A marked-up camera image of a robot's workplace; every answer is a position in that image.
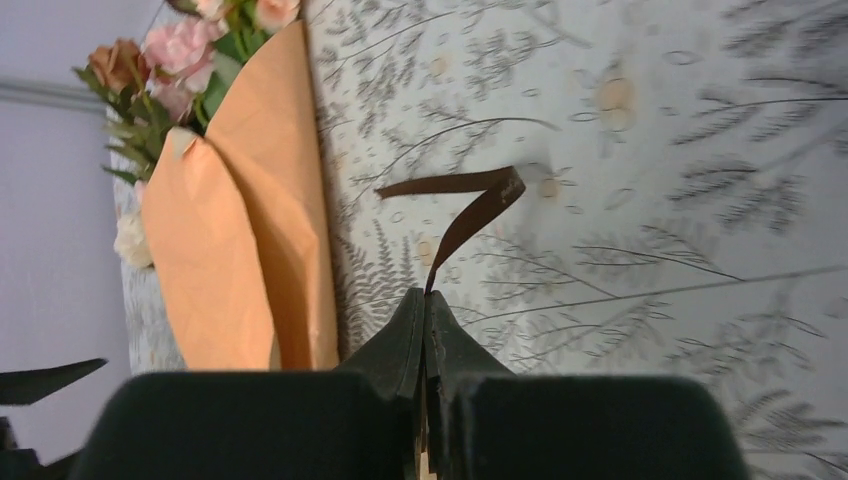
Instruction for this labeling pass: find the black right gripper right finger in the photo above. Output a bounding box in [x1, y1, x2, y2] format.
[424, 292, 748, 479]

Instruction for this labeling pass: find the brown kraft wrapping paper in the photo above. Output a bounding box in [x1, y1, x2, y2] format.
[141, 21, 339, 370]

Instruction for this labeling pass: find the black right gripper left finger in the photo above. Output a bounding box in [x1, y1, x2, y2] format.
[71, 288, 425, 479]

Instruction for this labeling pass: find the pink fake flower bunch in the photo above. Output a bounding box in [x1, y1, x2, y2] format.
[73, 1, 275, 186]

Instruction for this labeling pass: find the dark brown ribbon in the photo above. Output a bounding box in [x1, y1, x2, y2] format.
[375, 166, 526, 295]

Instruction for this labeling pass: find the floral patterned table mat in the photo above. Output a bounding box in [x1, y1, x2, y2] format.
[109, 0, 848, 480]

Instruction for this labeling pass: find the peach fake flower stem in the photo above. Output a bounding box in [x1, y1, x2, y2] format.
[113, 212, 154, 269]

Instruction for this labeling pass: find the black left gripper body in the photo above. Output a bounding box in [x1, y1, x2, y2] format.
[1, 417, 79, 480]

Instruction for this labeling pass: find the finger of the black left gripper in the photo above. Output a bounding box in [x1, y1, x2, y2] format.
[1, 358, 108, 406]

